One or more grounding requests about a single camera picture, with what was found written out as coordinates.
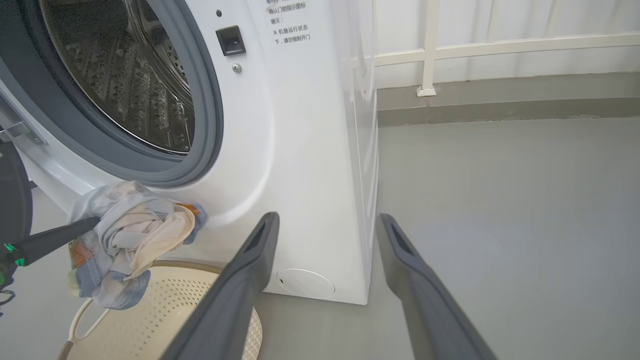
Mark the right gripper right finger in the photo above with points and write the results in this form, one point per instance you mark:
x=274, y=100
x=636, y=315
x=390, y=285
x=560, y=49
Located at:
x=425, y=310

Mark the white front-load washing machine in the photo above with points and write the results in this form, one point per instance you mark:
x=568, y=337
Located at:
x=300, y=150

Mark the round white filter cover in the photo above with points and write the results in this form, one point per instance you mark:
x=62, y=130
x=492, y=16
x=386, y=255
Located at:
x=305, y=282

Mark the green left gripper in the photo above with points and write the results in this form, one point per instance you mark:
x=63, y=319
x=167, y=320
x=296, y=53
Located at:
x=6, y=265

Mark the cream perforated laundry basket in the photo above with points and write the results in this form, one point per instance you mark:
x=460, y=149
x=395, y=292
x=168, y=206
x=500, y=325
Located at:
x=165, y=310

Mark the white metal railing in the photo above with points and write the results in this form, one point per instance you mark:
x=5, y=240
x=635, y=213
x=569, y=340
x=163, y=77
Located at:
x=500, y=48

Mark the printed text label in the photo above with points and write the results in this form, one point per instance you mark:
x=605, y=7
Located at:
x=290, y=30

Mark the cream and light-blue garment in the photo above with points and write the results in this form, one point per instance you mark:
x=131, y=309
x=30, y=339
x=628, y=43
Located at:
x=130, y=235

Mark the black round glass washer door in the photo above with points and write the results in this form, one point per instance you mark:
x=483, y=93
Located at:
x=15, y=200

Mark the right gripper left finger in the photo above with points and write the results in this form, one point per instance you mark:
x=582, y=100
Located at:
x=235, y=300

